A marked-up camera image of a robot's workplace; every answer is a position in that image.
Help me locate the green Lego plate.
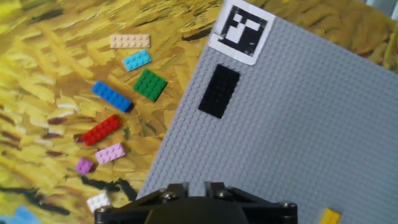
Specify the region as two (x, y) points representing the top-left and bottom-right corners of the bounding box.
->
(132, 68), (169, 103)

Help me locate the light blue Lego plate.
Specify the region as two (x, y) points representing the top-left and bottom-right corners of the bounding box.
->
(122, 49), (152, 73)

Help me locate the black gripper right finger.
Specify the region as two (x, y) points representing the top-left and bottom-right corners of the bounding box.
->
(205, 182), (299, 224)

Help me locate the yellow Lego brick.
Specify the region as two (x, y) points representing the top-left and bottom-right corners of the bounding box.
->
(318, 207), (341, 224)

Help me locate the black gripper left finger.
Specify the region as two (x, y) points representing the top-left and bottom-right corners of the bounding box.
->
(94, 182), (190, 224)

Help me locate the grey Lego baseplate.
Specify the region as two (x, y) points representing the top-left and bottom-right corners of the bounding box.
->
(136, 0), (398, 224)

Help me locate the small purple Lego brick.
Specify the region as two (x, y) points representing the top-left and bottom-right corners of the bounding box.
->
(73, 157), (95, 177)

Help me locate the tan Lego plate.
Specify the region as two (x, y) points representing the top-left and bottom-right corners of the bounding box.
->
(109, 33), (152, 50)

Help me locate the blue Lego brick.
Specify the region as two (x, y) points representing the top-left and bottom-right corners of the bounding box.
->
(91, 80), (134, 113)

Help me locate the black white ArUco marker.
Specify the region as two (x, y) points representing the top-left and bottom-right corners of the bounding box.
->
(207, 0), (277, 67)

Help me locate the white Lego brick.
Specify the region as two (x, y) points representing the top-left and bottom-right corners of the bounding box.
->
(86, 191), (112, 214)

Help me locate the black Lego plate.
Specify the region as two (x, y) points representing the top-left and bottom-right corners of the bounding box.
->
(197, 63), (241, 119)

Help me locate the pink Lego brick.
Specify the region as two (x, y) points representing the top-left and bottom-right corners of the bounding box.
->
(94, 142), (127, 166)

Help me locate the red Lego brick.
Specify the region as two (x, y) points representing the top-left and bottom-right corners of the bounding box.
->
(80, 114), (123, 147)

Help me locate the Van Gogh print cloth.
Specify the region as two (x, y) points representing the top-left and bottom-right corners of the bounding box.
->
(0, 0), (398, 224)

